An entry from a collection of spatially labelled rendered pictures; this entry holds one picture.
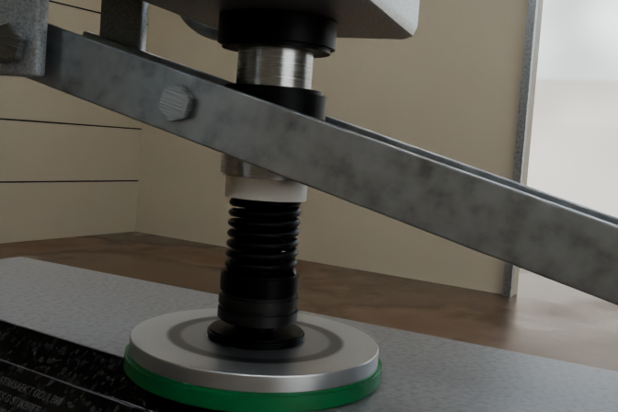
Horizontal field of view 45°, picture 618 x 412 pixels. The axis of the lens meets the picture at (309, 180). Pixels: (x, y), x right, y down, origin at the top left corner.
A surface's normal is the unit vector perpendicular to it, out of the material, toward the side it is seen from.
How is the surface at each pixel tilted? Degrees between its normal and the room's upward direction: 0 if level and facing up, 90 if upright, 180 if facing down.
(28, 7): 90
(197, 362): 0
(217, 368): 0
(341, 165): 90
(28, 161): 90
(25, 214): 90
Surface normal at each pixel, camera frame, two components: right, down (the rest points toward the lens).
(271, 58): -0.03, 0.05
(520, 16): -0.52, 0.00
